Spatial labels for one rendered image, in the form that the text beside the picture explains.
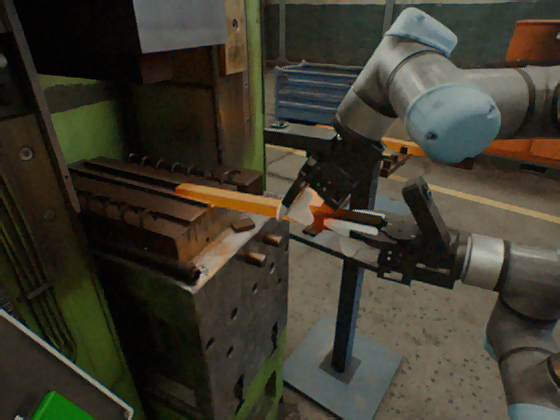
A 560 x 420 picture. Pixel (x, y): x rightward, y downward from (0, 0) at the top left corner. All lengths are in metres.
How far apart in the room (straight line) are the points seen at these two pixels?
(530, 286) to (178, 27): 0.60
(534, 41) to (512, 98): 3.46
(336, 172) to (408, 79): 0.17
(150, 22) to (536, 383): 0.64
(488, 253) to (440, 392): 1.19
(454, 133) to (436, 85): 0.05
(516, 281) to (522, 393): 0.13
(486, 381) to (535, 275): 1.27
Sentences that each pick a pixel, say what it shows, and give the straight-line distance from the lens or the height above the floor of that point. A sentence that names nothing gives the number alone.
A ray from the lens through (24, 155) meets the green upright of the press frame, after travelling 0.61.
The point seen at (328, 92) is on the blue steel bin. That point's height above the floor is 0.48.
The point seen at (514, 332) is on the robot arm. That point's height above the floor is 0.94.
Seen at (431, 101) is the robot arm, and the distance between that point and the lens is 0.37.
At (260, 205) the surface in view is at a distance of 0.62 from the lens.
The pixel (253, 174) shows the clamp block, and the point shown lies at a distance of 0.84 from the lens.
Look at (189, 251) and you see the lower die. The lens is 0.67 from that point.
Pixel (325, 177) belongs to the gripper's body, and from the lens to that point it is 0.52.
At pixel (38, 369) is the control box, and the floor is 1.05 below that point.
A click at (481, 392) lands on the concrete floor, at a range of 1.76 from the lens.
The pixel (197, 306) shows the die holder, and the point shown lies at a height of 0.88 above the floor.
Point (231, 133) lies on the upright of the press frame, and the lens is 0.97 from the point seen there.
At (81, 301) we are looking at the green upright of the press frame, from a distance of 0.74.
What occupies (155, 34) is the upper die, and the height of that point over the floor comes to 1.29.
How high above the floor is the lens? 1.32
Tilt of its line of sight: 30 degrees down
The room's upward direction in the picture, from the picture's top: straight up
